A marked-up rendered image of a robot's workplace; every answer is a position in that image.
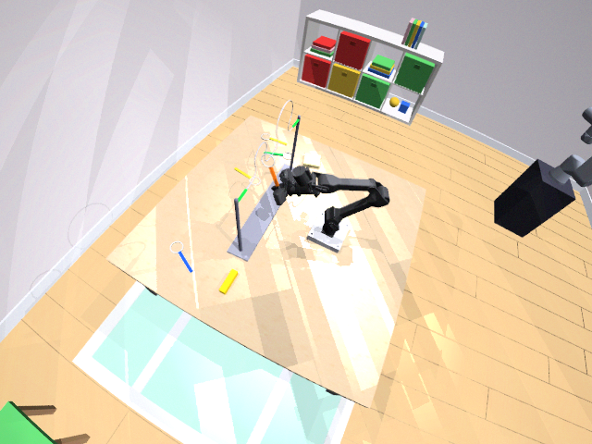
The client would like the blue-handled white loop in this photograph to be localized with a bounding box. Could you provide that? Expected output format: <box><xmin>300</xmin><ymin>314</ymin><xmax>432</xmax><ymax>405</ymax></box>
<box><xmin>169</xmin><ymin>241</ymin><xmax>193</xmax><ymax>272</ymax></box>

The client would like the orange handle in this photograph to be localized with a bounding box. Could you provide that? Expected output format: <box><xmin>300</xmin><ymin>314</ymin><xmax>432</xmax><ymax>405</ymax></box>
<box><xmin>262</xmin><ymin>154</ymin><xmax>279</xmax><ymax>186</ymax></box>

